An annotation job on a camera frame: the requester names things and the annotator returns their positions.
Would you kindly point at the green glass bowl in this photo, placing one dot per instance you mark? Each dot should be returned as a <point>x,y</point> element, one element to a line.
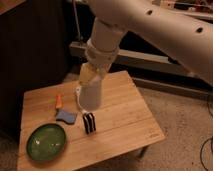
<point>46,142</point>

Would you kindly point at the black white striped eraser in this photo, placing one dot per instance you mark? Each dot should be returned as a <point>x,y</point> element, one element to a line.
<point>89,123</point>

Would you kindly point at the blue sponge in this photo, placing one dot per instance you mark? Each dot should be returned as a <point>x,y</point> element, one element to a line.
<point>66,117</point>

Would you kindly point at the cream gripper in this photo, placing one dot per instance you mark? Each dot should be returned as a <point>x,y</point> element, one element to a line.
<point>90,74</point>

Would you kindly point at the wooden table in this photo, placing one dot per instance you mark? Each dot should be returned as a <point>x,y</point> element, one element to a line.
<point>123,123</point>

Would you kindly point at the metal pole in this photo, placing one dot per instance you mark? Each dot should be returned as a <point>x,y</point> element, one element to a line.
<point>76,46</point>

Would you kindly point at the orange marker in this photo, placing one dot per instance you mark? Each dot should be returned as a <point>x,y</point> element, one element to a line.
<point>59,103</point>

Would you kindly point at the long white shelf beam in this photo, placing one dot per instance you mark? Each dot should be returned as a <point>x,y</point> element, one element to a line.
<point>143,61</point>

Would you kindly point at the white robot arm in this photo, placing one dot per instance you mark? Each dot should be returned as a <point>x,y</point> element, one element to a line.
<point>183,38</point>

